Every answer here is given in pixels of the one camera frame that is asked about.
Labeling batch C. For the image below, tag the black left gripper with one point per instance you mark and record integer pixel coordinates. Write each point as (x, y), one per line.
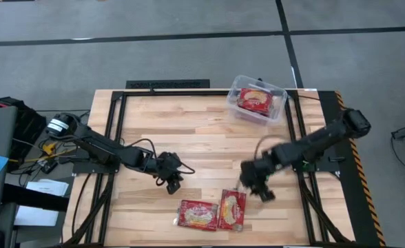
(168, 167)

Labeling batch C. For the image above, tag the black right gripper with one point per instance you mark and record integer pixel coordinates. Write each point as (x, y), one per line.
(257, 172)

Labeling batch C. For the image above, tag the red popcorn bag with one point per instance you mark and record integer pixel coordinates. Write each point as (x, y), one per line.
(231, 213)
(198, 215)
(255, 100)

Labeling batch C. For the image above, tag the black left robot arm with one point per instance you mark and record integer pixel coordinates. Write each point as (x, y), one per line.
(102, 148)

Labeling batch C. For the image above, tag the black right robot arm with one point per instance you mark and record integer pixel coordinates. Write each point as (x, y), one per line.
(323, 136)

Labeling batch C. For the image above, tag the clear plastic container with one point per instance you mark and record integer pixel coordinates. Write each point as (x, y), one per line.
(233, 110)

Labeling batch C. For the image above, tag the black mat with hazard stripe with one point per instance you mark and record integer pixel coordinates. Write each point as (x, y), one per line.
(331, 103)

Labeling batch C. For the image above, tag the white paper sheet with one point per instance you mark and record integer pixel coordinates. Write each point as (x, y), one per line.
(35, 216)
(47, 187)

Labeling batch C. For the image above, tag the black fabric bag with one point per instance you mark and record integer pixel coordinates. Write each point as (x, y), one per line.
(30, 124)

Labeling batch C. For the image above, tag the black aluminium table frame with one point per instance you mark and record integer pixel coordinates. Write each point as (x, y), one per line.
(202, 93)

